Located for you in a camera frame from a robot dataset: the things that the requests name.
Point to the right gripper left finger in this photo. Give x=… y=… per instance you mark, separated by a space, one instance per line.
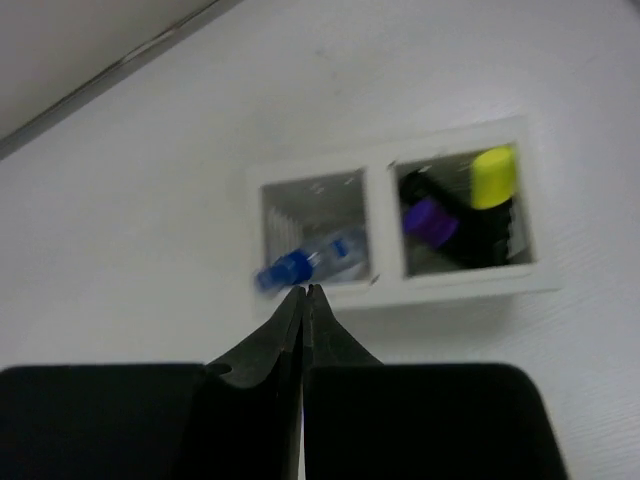
x=245 y=418

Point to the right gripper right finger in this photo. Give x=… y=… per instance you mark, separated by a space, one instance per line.
x=330 y=353

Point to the clear bottle blue cap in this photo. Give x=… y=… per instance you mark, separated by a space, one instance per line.
x=338 y=257

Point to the purple cap highlighter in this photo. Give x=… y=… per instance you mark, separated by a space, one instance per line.
x=430 y=222

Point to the yellow cap highlighter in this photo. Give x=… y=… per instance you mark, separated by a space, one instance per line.
x=490 y=184

